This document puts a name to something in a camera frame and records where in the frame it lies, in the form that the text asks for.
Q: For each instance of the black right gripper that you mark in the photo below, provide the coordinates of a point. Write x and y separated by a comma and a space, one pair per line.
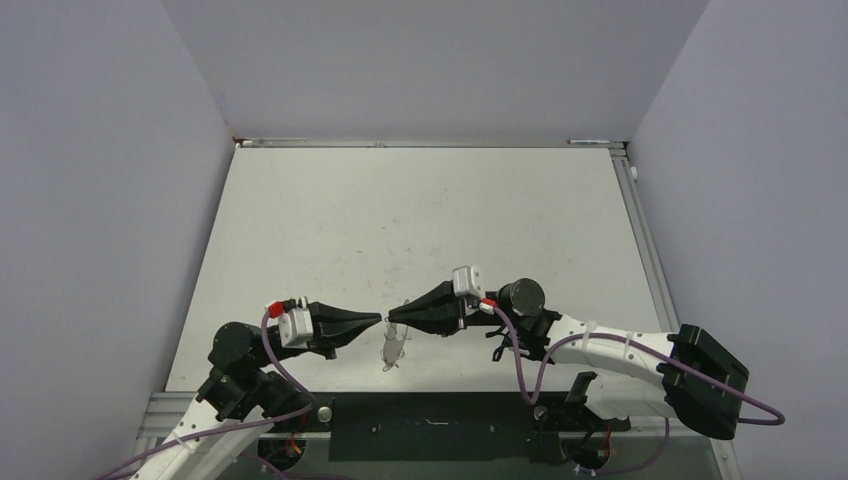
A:
440, 310

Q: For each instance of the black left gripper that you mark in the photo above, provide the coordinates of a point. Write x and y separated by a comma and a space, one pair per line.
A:
334, 326

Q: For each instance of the metal keyring plate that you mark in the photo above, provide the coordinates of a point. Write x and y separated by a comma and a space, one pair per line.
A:
393, 350

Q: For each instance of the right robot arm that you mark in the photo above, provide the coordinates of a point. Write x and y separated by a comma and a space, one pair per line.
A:
686, 375

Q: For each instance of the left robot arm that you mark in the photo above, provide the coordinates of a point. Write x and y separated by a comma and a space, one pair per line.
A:
247, 391

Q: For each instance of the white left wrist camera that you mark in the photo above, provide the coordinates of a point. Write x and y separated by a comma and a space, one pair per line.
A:
295, 324

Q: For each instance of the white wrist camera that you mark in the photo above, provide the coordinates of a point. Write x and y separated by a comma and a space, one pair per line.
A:
466, 282
295, 324

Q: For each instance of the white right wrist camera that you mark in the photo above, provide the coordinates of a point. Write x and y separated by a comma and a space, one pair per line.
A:
466, 282

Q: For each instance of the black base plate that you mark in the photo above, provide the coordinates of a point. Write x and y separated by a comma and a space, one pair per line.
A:
446, 426

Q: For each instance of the aluminium rail back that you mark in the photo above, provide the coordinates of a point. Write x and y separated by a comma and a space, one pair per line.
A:
432, 143

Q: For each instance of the aluminium rail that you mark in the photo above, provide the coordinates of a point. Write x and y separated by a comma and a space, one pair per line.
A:
432, 143
657, 283

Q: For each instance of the aluminium rail right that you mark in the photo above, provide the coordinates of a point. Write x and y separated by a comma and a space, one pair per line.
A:
657, 283

